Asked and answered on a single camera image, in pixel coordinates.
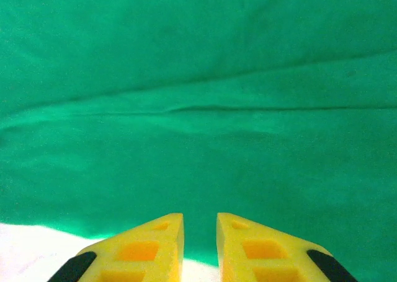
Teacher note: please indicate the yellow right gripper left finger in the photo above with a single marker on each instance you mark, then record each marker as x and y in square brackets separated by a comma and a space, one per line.
[149, 257]

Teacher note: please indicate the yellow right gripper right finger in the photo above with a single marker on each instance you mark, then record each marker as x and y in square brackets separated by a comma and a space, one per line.
[263, 257]

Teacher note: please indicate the green t-shirt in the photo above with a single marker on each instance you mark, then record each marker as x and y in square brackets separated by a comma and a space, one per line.
[198, 108]

